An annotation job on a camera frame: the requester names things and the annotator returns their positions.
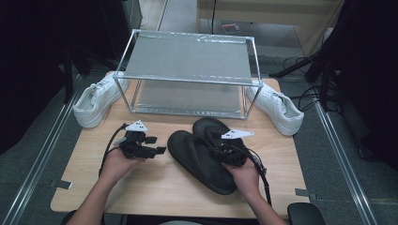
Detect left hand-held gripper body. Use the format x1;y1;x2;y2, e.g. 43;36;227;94
120;120;158;159

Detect black metal stand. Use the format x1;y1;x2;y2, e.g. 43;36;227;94
61;46;92;105

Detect black slipper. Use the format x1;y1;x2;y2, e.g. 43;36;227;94
166;129;237;196
191;117;249;168

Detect red flat item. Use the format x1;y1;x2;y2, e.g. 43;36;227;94
221;22;241;34

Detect metal shoe rack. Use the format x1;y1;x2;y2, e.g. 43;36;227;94
112;28;264;120

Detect left hand-held gripper cable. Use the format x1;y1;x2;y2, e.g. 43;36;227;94
99;123;130;178

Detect black tripod leg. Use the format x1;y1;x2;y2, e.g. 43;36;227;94
268;55;317;79

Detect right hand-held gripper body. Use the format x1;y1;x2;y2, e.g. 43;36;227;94
215;128;255;167

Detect person's left hand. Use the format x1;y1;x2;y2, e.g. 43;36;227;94
99;146;146;186

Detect wooden cabinet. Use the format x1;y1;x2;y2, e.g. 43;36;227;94
196;0;345;57

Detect white sneaker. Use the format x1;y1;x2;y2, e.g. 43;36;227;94
72;70;130;129
246;78;305;137

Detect black floor cables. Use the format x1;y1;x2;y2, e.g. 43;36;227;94
283;55;341;113

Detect metal floor rail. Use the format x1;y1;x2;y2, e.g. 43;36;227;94
0;74;83;225
314;101;380;225

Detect person's right hand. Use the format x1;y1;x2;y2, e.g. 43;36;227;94
222;157;261;199

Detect black chair armrest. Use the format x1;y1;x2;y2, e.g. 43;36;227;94
286;202;327;225
60;209;79;225

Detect right hand-held gripper cable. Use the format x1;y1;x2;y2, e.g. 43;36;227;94
246;149;272;207

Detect person's grey clothing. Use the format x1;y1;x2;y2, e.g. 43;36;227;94
159;220;203;225

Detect grey tape piece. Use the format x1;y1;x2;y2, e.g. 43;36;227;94
294;187;317;202
49;179;73;190

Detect black hanging cable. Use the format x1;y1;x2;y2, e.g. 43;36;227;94
211;0;218;35

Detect hand-held gripper cable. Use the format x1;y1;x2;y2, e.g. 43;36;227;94
99;123;130;178
246;149;272;207

